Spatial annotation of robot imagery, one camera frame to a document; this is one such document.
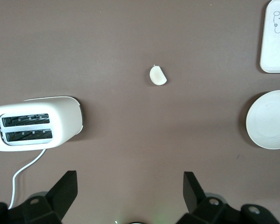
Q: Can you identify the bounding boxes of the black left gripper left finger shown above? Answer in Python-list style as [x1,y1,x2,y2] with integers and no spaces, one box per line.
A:
[0,170,78,224]

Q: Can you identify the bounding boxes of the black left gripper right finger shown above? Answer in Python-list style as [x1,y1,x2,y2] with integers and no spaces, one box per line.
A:
[177,171,280,224]

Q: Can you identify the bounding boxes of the cream round plate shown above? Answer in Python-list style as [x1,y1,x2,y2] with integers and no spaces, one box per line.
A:
[245,90,280,150]

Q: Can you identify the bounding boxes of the white steamed bun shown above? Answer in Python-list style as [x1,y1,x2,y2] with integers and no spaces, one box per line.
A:
[149,65,168,86]

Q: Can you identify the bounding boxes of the cream rectangular rabbit tray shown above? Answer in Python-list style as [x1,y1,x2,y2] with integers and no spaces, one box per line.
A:
[260,0,280,73]

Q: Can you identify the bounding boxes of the white two-slot toaster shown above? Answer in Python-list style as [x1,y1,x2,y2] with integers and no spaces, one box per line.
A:
[0,95,84,152]

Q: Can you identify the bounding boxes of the brown table mat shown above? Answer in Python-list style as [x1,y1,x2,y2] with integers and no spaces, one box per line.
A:
[0,0,280,224]

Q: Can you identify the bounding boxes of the white toaster power cable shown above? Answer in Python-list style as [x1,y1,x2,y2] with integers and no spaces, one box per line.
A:
[8,148,47,210]

